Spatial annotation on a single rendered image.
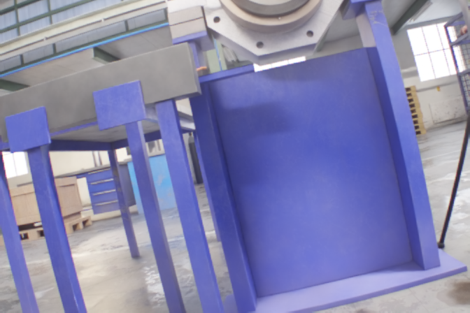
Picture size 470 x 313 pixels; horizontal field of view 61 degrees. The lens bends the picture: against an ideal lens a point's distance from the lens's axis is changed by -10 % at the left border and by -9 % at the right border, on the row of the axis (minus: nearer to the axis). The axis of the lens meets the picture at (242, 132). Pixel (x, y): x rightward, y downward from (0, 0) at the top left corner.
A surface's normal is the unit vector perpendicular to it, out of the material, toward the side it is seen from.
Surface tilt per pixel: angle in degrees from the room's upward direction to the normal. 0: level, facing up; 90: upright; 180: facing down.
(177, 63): 90
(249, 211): 90
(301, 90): 90
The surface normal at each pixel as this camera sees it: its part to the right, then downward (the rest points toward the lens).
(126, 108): -0.07, -0.04
